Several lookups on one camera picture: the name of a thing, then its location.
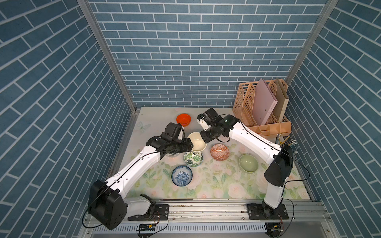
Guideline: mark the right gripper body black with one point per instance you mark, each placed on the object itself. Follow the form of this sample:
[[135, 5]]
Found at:
[[209, 135]]

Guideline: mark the right controller box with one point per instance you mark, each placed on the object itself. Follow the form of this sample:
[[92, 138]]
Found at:
[[274, 229]]

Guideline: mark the green leaf pattern bowl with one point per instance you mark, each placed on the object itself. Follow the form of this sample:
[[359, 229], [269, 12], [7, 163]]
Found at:
[[193, 159]]

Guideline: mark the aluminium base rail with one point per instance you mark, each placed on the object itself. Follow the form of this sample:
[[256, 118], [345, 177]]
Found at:
[[201, 218]]

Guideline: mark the blue floral bowl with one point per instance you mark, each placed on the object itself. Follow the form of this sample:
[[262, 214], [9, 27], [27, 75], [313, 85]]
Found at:
[[181, 175]]

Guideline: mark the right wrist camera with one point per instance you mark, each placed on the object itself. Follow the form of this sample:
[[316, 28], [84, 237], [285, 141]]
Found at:
[[201, 121]]

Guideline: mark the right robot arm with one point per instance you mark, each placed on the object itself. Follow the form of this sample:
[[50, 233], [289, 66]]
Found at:
[[278, 158]]

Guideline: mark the light green bowl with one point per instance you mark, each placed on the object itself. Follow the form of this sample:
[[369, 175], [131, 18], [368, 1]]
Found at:
[[248, 163]]

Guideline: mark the red pattern bowl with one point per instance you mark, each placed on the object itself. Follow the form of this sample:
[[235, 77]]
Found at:
[[219, 152]]

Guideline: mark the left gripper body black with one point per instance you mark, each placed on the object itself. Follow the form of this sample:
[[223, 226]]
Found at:
[[177, 145]]

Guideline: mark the beige folder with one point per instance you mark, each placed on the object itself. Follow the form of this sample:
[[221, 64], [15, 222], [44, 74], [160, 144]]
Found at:
[[282, 100]]

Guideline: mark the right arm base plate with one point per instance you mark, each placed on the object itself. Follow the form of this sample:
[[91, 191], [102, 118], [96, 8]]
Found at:
[[263, 211]]

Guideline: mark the green circuit board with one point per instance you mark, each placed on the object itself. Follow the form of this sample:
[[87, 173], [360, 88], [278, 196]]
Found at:
[[146, 228]]

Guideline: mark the floral table mat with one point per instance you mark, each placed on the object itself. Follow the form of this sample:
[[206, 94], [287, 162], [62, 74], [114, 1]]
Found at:
[[211, 179]]

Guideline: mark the peach file organizer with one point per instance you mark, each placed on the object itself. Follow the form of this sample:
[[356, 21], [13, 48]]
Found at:
[[243, 110]]

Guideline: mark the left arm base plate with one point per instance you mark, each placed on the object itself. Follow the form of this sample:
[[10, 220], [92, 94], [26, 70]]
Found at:
[[160, 211]]

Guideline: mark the yellow pencil cup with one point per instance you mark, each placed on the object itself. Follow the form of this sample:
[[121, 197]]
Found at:
[[280, 140]]

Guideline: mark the pink folder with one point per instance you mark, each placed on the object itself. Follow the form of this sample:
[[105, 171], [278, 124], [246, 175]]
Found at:
[[264, 103]]

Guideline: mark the cream bowl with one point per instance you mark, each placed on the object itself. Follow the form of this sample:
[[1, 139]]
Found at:
[[197, 141]]

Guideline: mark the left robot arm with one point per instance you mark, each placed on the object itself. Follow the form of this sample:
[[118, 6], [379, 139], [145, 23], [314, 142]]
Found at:
[[107, 199]]

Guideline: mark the orange bowl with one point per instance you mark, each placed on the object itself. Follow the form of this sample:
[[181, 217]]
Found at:
[[183, 119]]

